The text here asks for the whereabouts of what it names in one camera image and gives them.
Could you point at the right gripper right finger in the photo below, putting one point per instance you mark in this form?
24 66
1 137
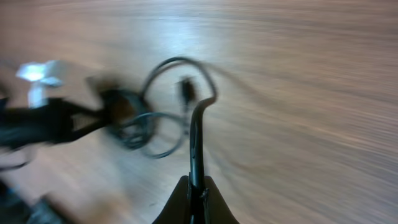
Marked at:
216 209

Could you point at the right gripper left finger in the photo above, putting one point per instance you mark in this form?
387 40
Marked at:
176 209

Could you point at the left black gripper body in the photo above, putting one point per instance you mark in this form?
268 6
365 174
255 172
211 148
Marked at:
23 126

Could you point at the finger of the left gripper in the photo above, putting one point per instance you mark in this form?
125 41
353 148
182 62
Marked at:
116 103

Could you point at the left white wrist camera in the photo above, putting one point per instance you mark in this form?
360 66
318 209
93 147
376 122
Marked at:
41 75

